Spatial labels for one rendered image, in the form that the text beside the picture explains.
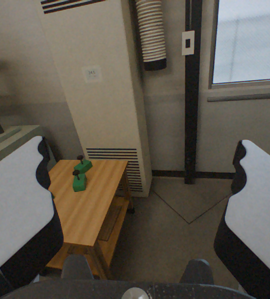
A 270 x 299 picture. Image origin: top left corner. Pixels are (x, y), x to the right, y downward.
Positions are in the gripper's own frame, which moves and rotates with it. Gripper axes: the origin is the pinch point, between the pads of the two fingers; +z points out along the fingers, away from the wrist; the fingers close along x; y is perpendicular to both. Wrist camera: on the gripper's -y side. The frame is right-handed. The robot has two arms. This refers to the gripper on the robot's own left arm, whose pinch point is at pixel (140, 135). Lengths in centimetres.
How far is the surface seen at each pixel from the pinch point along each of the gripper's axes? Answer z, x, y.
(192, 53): 124, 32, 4
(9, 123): 170, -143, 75
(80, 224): 48, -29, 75
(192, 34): 124, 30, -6
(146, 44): 122, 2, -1
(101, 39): 115, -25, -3
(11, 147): 112, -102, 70
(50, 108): 159, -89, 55
